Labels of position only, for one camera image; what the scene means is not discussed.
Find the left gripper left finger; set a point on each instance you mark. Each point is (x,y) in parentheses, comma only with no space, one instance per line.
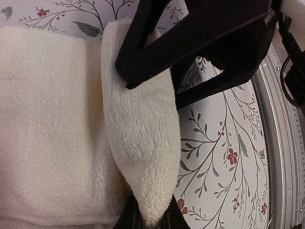
(131,217)

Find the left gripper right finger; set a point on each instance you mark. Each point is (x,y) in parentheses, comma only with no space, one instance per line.
(172,217)

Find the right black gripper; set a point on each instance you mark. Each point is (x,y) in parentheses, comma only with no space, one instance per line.
(227,40)

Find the cream white towel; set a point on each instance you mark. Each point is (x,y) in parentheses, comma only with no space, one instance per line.
(74,142)

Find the floral table mat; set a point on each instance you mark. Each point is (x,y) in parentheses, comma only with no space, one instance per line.
(223,182)

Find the aluminium front rail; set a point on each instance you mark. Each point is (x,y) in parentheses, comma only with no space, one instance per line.
(284,134)

